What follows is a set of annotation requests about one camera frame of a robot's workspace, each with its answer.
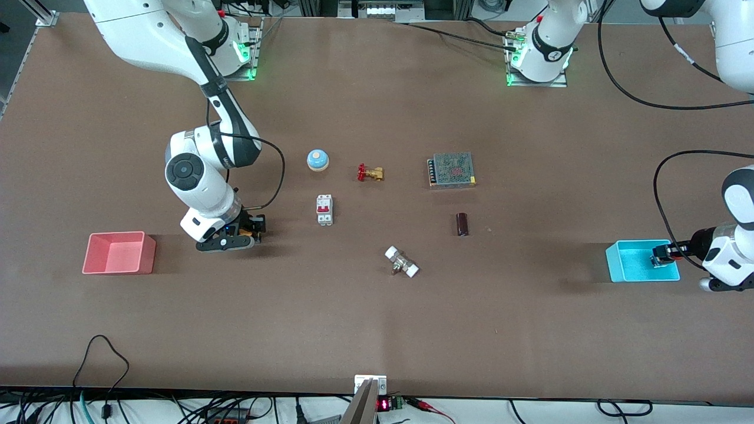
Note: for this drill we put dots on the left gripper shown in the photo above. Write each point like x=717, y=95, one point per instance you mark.
x=685, y=247

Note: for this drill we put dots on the white circuit breaker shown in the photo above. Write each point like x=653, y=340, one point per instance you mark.
x=324, y=209

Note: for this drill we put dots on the aluminium frame profile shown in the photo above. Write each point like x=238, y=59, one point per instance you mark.
x=47, y=15

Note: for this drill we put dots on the mesh-covered power supply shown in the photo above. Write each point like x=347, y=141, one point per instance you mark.
x=452, y=169

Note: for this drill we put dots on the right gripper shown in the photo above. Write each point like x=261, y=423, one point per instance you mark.
x=251, y=223

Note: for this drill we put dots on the blue dome bell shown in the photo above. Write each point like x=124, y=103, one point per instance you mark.
x=317, y=159

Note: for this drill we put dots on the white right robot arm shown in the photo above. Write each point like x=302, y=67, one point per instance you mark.
x=188, y=171

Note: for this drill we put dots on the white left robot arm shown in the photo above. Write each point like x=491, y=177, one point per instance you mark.
x=551, y=53

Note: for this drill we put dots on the red push button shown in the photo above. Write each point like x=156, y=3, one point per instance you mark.
x=658, y=260

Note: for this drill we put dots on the pink plastic box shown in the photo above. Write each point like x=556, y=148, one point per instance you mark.
x=118, y=253

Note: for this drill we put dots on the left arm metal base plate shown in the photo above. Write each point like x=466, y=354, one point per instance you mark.
x=539, y=84

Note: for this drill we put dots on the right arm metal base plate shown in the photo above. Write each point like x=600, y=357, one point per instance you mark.
x=250, y=53

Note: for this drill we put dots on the blue plastic box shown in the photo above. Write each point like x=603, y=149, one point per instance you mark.
x=633, y=265

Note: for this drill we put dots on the red alligator clip lead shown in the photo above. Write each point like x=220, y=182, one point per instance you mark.
x=421, y=404

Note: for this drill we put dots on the dark red capacitor cylinder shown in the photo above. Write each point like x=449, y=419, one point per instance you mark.
x=462, y=224

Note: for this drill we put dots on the yellow push button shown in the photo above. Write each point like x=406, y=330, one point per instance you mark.
x=247, y=234

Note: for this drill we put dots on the white mounting bracket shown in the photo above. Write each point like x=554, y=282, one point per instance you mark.
x=382, y=383

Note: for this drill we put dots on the grey metal frame unit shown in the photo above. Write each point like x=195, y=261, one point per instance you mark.
x=383, y=10

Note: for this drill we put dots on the red digit display module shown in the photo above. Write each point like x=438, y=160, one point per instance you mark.
x=384, y=404

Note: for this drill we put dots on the grey camera mount bar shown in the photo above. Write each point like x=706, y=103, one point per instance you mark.
x=362, y=406

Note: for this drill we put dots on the brass fitting with white ends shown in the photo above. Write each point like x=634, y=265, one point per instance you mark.
x=402, y=262

